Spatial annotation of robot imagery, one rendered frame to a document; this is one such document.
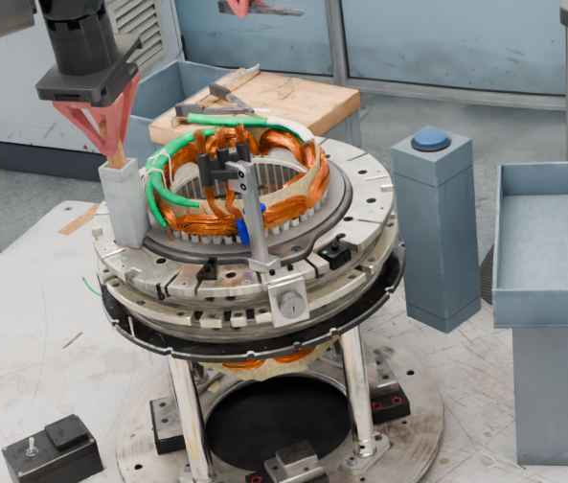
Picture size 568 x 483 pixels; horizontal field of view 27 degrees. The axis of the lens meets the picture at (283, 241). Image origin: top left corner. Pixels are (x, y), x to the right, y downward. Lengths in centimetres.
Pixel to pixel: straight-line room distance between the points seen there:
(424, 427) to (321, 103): 43
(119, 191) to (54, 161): 268
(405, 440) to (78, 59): 57
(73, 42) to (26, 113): 273
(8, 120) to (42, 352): 227
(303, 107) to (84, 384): 46
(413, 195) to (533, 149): 218
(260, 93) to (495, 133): 222
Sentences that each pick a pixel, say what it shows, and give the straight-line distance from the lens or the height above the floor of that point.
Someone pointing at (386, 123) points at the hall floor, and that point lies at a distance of 388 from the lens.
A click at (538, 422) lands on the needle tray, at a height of 84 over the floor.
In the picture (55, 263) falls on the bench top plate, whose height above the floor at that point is 78.
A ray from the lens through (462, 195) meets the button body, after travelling 149.
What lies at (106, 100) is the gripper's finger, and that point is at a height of 128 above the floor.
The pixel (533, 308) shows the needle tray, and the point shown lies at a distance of 115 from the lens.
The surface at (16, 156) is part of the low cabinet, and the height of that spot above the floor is 6.
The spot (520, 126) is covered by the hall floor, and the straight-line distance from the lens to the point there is 379.
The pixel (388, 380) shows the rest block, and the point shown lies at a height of 84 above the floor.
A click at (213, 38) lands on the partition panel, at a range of 406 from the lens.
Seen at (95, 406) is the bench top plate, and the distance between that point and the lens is 155.
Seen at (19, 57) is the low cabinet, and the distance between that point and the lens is 373.
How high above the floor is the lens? 171
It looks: 31 degrees down
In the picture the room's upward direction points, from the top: 9 degrees counter-clockwise
